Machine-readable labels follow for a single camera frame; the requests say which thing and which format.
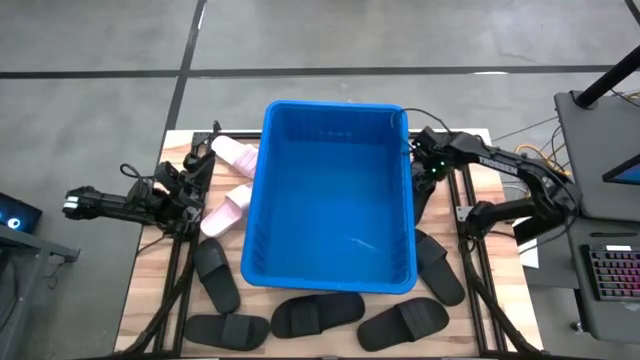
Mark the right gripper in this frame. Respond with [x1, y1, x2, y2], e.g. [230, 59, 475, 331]
[409, 126, 454, 226]

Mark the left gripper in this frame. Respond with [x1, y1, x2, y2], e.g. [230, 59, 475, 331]
[167, 134, 217, 201]

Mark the pink slide sandal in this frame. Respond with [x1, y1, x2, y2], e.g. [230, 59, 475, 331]
[199, 182, 255, 239]
[210, 134, 260, 180]

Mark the black slide sandal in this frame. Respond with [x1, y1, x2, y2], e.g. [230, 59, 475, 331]
[356, 297, 451, 353]
[183, 313, 271, 352]
[193, 237, 242, 315]
[414, 228, 466, 307]
[270, 292, 366, 340]

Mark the blue plastic bin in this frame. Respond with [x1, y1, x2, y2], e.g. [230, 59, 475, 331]
[240, 99, 419, 295]

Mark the black flat bar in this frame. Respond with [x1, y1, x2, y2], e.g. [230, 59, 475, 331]
[512, 214, 551, 246]

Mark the white paper sheet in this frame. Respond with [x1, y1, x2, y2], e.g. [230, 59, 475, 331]
[517, 217, 541, 269]

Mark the grey desk with pole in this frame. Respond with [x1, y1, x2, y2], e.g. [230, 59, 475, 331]
[553, 89, 640, 224]

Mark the black computer with blue light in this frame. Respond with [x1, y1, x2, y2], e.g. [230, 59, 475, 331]
[0, 192, 44, 235]

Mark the dark grey side table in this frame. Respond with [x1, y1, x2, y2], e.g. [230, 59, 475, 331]
[0, 224, 81, 360]

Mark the black monitor with blue screen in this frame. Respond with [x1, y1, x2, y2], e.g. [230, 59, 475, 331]
[602, 153, 640, 187]

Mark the backlit rainbow keyboard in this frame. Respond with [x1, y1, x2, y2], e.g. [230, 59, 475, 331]
[587, 244, 640, 302]

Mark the black round pole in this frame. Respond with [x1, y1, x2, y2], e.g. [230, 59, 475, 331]
[573, 44, 640, 109]

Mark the grey desk with keyboard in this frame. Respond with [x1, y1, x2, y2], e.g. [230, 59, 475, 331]
[564, 215, 640, 346]

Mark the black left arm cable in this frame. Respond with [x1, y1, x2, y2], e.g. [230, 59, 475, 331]
[118, 162, 151, 184]

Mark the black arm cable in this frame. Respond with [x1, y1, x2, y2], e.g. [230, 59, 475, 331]
[391, 107, 454, 151]
[118, 162, 151, 184]

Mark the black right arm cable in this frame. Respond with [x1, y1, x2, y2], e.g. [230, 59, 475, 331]
[391, 107, 454, 151]

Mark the orange and yellow cable bundle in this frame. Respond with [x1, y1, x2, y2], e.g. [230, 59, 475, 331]
[499, 117, 574, 201]

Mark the black aluminium extrusion frame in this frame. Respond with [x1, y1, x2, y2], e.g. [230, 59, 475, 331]
[114, 119, 544, 360]

